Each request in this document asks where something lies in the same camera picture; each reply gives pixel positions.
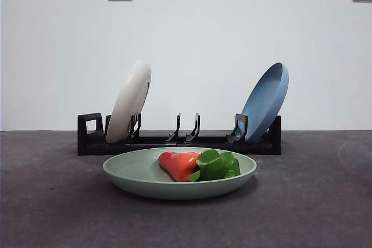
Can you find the orange carrot with green leaves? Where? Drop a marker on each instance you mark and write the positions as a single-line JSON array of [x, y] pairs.
[[177, 166]]

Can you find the green plate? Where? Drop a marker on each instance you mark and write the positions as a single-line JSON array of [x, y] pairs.
[[139, 184]]

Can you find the cream plate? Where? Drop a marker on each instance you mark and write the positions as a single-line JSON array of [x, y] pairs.
[[128, 102]]

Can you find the blue plate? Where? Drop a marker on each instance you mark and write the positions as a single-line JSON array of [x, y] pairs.
[[261, 105]]

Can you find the black plate rack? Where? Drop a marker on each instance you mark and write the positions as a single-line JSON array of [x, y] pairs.
[[93, 147]]

